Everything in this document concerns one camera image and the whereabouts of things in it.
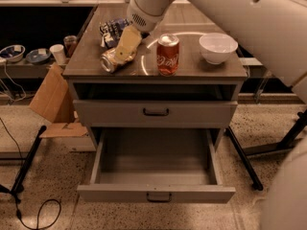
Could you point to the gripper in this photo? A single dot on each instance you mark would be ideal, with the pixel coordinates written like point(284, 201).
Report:
point(143, 17)

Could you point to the blue chip bag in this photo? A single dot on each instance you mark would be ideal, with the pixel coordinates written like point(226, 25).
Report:
point(111, 32)

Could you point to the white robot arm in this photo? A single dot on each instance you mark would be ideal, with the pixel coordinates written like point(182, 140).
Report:
point(275, 32)

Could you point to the grey drawer cabinet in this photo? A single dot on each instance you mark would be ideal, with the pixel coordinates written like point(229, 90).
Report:
point(194, 80)

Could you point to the grey top drawer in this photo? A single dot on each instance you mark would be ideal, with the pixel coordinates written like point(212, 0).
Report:
point(177, 114)

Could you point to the open grey lower drawer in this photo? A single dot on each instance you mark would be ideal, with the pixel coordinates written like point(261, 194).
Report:
point(156, 165)

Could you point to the crushed gold can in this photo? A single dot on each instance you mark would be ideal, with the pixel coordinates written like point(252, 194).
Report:
point(110, 64)

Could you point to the red soda can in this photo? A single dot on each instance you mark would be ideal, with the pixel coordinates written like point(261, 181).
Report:
point(167, 54)

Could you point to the glass jar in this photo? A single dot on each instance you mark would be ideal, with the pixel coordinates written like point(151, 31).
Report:
point(70, 43)

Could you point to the white paper cup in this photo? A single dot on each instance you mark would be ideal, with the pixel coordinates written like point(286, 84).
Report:
point(58, 53)

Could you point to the blue bowl on shelf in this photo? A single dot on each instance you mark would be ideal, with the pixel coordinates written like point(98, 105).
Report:
point(39, 56)

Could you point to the brown cardboard box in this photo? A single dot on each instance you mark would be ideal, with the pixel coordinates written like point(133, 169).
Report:
point(53, 102)

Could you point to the white bowl on shelf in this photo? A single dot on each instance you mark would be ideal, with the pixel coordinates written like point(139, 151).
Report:
point(13, 53)

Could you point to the black stand leg left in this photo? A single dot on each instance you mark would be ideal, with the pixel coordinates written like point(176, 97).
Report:
point(17, 187)

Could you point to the black stand leg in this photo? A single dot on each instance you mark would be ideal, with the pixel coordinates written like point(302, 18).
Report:
point(17, 187)
point(256, 183)

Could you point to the black stand leg right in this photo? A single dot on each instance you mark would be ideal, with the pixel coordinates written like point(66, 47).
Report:
point(256, 183)

